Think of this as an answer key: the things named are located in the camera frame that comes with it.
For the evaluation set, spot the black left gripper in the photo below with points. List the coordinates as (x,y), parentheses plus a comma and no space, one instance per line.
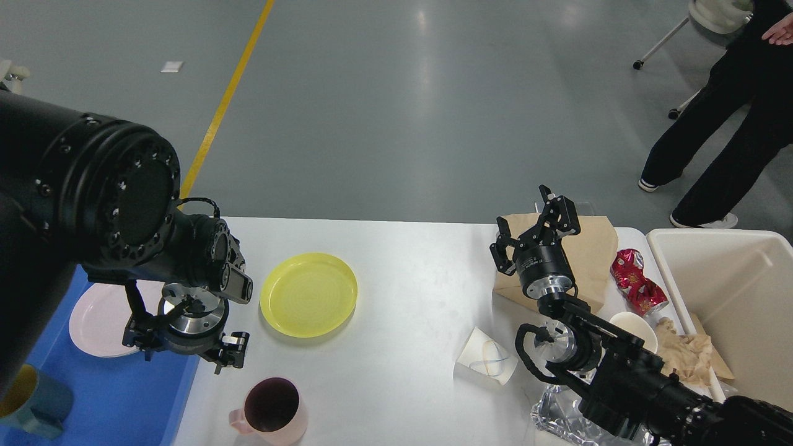
(198,334)

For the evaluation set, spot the pink plate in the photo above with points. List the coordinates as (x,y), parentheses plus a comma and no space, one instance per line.
(98,320)

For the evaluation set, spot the blue plastic tray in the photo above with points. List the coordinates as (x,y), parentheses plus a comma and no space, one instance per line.
(117,401)

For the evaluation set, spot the brown paper bag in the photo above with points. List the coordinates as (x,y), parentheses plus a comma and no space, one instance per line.
(590,256)

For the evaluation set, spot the crushed red can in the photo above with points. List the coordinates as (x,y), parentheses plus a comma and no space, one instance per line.
(644,296)

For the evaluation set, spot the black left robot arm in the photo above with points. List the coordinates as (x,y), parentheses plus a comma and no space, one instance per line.
(89,190)

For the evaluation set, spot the yellow plastic plate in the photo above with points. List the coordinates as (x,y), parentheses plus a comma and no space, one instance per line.
(309,295)

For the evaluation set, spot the white folding table frame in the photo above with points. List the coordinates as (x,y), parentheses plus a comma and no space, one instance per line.
(12,76)

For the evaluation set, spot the pink mug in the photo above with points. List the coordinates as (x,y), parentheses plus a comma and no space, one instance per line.
(274,410)

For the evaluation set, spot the flattened white paper cup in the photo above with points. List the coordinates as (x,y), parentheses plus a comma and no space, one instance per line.
(486,356)

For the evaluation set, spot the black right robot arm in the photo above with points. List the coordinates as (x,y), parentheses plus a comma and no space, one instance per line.
(620,382)

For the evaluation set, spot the white office chair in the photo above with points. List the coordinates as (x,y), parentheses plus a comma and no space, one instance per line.
(718,22)

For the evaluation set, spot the crumpled brown paper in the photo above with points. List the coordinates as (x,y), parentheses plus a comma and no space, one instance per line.
(691,356)

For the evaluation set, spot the teal mug yellow inside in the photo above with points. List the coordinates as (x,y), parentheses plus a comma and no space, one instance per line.
(36,403)

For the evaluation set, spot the beige plastic bin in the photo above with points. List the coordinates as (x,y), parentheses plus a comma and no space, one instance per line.
(738,285)

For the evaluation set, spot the crumpled aluminium foil tray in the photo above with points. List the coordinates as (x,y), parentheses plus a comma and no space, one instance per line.
(557,413)

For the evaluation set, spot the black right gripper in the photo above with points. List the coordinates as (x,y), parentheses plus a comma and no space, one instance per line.
(539,259)

